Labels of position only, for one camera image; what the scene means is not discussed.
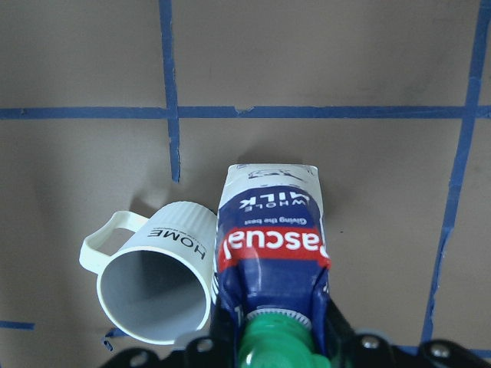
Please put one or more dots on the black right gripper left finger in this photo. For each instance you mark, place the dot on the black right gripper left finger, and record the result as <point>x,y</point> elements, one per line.
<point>220,347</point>

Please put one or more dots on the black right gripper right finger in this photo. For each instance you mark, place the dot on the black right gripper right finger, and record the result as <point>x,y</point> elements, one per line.
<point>348,348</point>

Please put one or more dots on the white ribbed mug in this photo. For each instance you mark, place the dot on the white ribbed mug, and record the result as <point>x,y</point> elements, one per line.
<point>154,275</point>

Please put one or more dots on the blue white milk carton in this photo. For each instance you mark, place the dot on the blue white milk carton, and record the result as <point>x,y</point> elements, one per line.
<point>271,264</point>

